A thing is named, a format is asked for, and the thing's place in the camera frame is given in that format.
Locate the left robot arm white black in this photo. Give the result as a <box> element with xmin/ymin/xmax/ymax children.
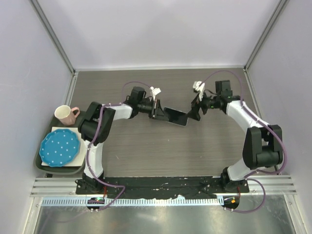
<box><xmin>76</xmin><ymin>86</ymin><xmax>168</xmax><ymax>195</ymax></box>

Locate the clear phone case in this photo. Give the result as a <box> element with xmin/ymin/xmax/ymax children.
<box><xmin>163</xmin><ymin>106</ymin><xmax>189</xmax><ymax>127</ymax></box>

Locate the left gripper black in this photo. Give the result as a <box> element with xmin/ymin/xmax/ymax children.
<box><xmin>137</xmin><ymin>99</ymin><xmax>169</xmax><ymax>121</ymax></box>

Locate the blue dotted plate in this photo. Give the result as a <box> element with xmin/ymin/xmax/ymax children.
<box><xmin>39</xmin><ymin>128</ymin><xmax>80</xmax><ymax>167</ymax></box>

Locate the right aluminium corner post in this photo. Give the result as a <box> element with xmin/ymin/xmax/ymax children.
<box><xmin>244</xmin><ymin>0</ymin><xmax>289</xmax><ymax>72</ymax></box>

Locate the slotted cable duct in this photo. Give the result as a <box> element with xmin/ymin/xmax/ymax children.
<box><xmin>41</xmin><ymin>195</ymin><xmax>224</xmax><ymax>207</ymax></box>

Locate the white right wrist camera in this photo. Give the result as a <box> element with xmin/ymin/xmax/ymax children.
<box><xmin>193</xmin><ymin>81</ymin><xmax>205</xmax><ymax>101</ymax></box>

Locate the white square plate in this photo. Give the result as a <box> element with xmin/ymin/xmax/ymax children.
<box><xmin>39</xmin><ymin>127</ymin><xmax>86</xmax><ymax>167</ymax></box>

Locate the aluminium front rail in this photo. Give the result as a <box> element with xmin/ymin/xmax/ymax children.
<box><xmin>31</xmin><ymin>175</ymin><xmax>297</xmax><ymax>195</ymax></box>

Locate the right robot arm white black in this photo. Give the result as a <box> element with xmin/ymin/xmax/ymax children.
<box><xmin>188</xmin><ymin>80</ymin><xmax>284</xmax><ymax>193</ymax></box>

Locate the left aluminium corner post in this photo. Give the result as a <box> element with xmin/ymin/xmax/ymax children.
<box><xmin>29</xmin><ymin>0</ymin><xmax>75</xmax><ymax>75</ymax></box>

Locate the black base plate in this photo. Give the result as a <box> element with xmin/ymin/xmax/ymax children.
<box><xmin>75</xmin><ymin>176</ymin><xmax>250</xmax><ymax>199</ymax></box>

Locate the pink mug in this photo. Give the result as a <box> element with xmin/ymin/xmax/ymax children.
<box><xmin>54</xmin><ymin>105</ymin><xmax>80</xmax><ymax>126</ymax></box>

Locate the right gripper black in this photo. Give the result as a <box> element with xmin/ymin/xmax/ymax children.
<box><xmin>186</xmin><ymin>90</ymin><xmax>220</xmax><ymax>121</ymax></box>

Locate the dark green tray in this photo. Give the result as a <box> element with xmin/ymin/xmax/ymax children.
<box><xmin>34</xmin><ymin>111</ymin><xmax>86</xmax><ymax>176</ymax></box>

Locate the aluminium corner post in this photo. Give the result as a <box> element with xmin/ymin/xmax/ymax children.
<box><xmin>244</xmin><ymin>0</ymin><xmax>289</xmax><ymax>72</ymax></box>
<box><xmin>29</xmin><ymin>0</ymin><xmax>75</xmax><ymax>75</ymax></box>

